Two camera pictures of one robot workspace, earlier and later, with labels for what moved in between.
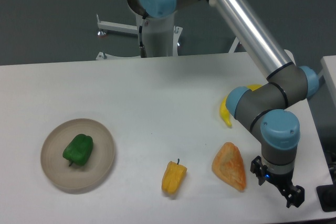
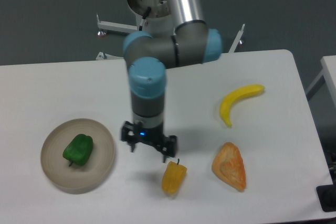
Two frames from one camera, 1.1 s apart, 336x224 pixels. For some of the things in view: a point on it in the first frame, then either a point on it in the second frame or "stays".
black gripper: x=294 y=194 -> x=154 y=136
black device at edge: x=326 y=194 stays
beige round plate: x=77 y=177 stays
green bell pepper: x=79 y=149 stays
